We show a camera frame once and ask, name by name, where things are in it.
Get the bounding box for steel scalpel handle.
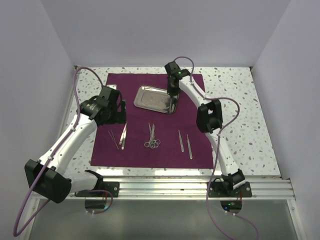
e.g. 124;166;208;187
186;134;193;160
178;129;185;153

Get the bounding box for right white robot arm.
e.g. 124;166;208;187
167;71;246;197

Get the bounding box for thin steel tweezers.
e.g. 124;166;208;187
108;130;119;150

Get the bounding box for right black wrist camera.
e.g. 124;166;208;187
164;61;181;78

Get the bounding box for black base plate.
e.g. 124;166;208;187
74;181;120;198
207;177;253;198

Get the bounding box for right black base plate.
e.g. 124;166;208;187
207;177;253;198

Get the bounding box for purple cloth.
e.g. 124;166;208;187
90;73;213;169

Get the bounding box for steel scissors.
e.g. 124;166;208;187
154;125;161;148

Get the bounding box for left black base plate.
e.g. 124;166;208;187
74;181;120;198

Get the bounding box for steel forceps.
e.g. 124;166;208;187
144;124;157;149

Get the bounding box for steel clamp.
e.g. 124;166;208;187
144;123;153;148

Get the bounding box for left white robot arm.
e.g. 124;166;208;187
24;85;126;203

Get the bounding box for steel instrument tray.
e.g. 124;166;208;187
133;85;179;114

